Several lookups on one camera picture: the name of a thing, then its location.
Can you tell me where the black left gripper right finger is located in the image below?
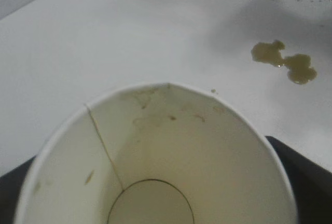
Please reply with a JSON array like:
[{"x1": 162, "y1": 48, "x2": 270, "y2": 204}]
[{"x1": 264, "y1": 135, "x2": 332, "y2": 224}]

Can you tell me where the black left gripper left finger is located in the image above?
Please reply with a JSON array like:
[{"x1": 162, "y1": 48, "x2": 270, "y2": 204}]
[{"x1": 0, "y1": 156, "x2": 34, "y2": 224}]

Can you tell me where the white paper coffee cup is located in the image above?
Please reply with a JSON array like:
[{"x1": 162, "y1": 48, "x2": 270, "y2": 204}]
[{"x1": 14, "y1": 81, "x2": 299, "y2": 224}]

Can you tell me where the brown spilled coffee puddle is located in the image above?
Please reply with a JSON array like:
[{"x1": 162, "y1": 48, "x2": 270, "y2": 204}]
[{"x1": 251, "y1": 39, "x2": 317, "y2": 85}]

